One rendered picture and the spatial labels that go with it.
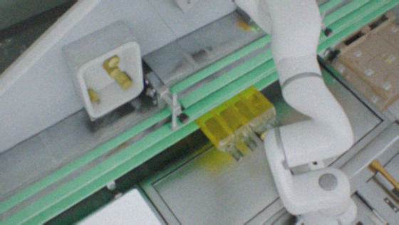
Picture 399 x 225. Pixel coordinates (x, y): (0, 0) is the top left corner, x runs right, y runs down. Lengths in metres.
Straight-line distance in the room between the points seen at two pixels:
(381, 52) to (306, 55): 4.56
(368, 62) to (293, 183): 4.36
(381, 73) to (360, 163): 3.67
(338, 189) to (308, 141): 0.12
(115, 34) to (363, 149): 0.96
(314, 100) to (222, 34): 0.59
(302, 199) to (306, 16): 0.36
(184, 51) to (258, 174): 0.47
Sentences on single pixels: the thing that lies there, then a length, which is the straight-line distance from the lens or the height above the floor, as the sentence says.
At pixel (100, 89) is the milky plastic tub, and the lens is 1.14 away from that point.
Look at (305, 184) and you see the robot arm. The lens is 0.81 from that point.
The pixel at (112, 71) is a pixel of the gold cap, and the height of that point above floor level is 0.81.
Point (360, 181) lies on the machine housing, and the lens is 1.44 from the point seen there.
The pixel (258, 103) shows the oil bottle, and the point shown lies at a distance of 1.25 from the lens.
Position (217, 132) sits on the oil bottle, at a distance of 1.17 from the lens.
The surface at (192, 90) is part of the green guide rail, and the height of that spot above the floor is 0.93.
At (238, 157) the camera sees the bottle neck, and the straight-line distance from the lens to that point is 1.16.
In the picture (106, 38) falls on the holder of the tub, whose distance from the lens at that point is 0.98.
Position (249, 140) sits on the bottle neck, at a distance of 1.19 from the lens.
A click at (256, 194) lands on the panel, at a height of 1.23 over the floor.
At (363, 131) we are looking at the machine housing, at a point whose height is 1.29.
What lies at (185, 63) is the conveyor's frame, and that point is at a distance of 1.15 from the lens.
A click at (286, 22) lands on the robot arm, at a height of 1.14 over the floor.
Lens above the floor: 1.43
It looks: 24 degrees down
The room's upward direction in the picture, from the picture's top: 139 degrees clockwise
